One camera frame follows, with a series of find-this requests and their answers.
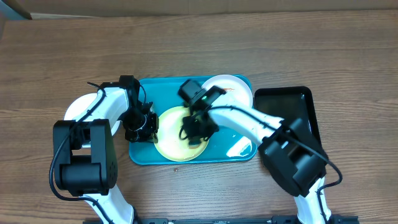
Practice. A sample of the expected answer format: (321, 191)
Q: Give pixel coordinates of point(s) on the white plate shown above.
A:
(110, 108)
(238, 85)

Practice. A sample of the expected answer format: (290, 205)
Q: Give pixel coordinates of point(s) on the green yellow sponge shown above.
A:
(194, 142)

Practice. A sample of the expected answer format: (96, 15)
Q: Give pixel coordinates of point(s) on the black plastic tray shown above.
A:
(289, 103)

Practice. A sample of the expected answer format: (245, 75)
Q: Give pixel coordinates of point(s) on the teal plastic tray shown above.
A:
(224, 146)

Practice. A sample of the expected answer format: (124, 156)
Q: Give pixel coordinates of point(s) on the yellow plate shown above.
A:
(169, 143)

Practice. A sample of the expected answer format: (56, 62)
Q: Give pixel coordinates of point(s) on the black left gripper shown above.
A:
(148, 136)

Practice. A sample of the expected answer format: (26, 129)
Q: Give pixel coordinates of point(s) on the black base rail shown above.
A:
(278, 219)

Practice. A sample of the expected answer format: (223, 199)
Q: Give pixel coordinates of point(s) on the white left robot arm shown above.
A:
(84, 165)

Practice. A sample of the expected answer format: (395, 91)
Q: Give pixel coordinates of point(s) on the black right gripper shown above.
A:
(193, 125)

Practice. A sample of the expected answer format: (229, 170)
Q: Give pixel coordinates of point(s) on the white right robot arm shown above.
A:
(289, 151)

